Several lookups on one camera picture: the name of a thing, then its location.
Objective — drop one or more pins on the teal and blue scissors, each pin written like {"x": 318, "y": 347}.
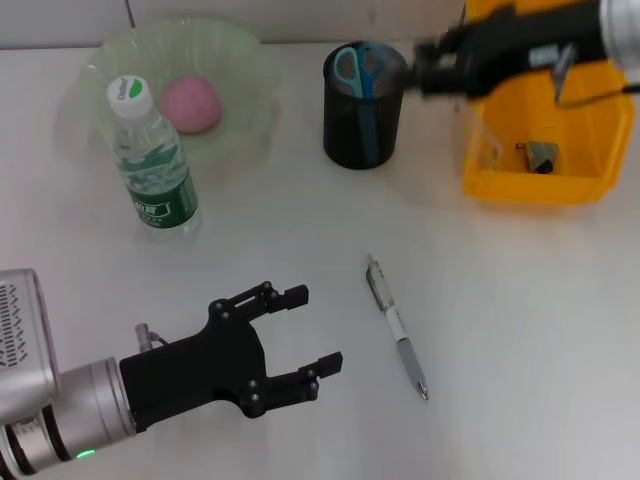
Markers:
{"x": 367, "y": 91}

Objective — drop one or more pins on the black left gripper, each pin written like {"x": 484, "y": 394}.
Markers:
{"x": 195, "y": 370}

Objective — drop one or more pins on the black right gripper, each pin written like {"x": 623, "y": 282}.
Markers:
{"x": 525, "y": 35}

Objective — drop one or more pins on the pink peach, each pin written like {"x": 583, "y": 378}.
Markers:
{"x": 192, "y": 105}

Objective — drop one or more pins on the clear water bottle green label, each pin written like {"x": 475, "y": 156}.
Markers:
{"x": 160, "y": 200}

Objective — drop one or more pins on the yellow plastic bin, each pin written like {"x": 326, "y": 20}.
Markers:
{"x": 575, "y": 135}

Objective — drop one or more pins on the clear plastic ruler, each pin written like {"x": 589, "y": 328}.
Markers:
{"x": 487, "y": 145}

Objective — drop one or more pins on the black mesh pen holder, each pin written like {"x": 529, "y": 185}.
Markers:
{"x": 345, "y": 135}

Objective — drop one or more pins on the green glass fruit plate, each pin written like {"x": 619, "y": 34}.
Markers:
{"x": 225, "y": 60}

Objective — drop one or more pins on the grey and white pen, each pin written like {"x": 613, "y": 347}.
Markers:
{"x": 400, "y": 332}

